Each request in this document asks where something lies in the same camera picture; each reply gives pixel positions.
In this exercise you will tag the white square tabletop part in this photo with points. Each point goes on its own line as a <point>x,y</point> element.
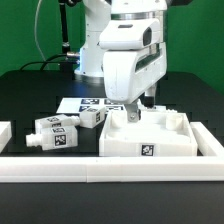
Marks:
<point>157,133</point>

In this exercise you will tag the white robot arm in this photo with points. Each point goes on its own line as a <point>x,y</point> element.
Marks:
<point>98,13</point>

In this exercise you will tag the black pole stand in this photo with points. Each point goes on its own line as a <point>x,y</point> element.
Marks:
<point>65,66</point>

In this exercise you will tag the white sheet with tags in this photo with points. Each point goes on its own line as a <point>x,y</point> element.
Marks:
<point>77,105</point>

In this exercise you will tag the white U-shaped fence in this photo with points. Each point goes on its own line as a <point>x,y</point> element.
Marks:
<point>207,167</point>

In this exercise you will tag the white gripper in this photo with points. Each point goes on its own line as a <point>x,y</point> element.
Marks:
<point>135,59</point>

